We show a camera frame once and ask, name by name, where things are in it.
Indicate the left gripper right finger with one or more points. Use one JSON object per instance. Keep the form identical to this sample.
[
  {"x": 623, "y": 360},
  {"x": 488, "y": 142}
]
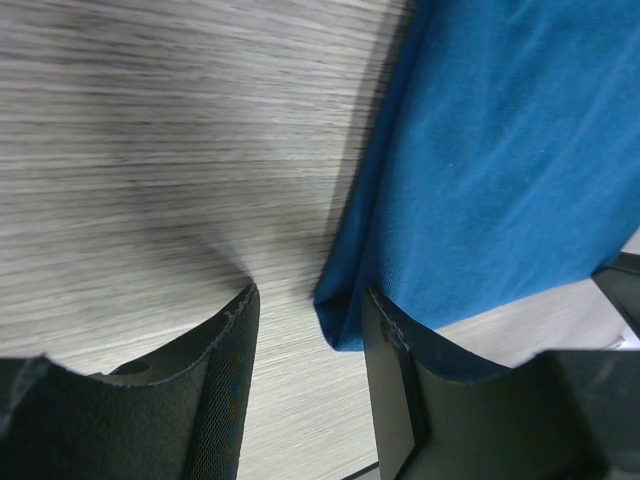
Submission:
[{"x": 443, "y": 412}]

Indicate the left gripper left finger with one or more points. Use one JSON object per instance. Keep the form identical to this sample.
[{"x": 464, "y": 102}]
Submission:
[{"x": 177, "y": 412}]

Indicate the dark blue t shirt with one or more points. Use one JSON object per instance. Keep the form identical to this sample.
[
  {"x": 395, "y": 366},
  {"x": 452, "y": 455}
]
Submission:
[{"x": 504, "y": 162}]

